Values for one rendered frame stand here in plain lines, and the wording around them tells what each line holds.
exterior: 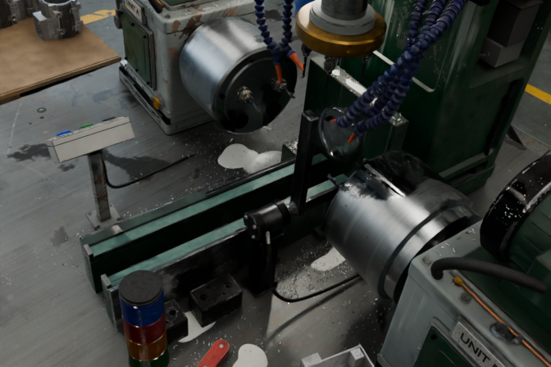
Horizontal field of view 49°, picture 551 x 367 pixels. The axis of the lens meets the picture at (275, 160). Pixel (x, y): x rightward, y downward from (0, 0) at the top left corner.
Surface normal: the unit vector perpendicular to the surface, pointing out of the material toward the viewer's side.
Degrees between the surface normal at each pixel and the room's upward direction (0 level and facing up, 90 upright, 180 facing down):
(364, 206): 50
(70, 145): 55
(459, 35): 90
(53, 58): 0
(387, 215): 39
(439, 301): 90
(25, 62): 0
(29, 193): 0
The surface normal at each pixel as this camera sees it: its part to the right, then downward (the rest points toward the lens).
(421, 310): -0.82, 0.33
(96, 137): 0.51, 0.04
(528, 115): 0.07, -0.75
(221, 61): -0.46, -0.37
